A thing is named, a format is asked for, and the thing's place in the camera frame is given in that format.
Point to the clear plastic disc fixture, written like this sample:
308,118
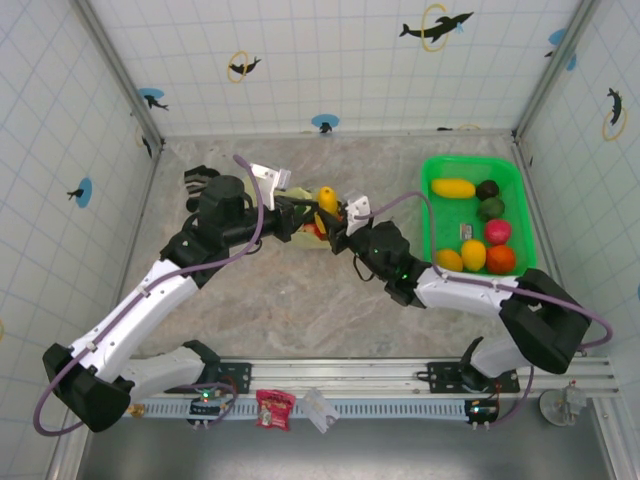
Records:
555,407

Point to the aluminium frame bar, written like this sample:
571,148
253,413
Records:
132,250
250,134
542,215

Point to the red snack packet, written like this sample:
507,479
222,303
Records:
272,410

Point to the green plastic basket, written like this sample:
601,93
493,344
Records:
450,220

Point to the white plastic card packet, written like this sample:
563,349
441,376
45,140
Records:
320,410

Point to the yellow fake banana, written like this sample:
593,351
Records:
453,188

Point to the small grey sticker label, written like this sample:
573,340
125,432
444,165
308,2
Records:
466,231

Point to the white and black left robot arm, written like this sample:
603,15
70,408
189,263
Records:
125,315

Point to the orange-yellow fake mango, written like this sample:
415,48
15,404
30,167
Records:
450,260

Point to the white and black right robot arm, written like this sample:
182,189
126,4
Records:
465,295

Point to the small circuit board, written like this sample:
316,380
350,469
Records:
205,407
482,411

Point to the aluminium frame post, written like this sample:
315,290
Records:
555,70
120,70

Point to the green round fake lime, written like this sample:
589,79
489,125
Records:
301,210

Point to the yellow fake lemon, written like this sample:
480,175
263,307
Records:
473,254

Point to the dark maroon fake fruit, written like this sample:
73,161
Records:
487,190

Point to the black and grey striped sock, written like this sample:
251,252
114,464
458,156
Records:
197,177

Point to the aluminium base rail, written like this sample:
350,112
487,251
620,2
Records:
350,375

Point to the red-orange fake orange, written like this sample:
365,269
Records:
501,259

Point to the small brass fitting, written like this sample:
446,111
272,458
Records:
136,411

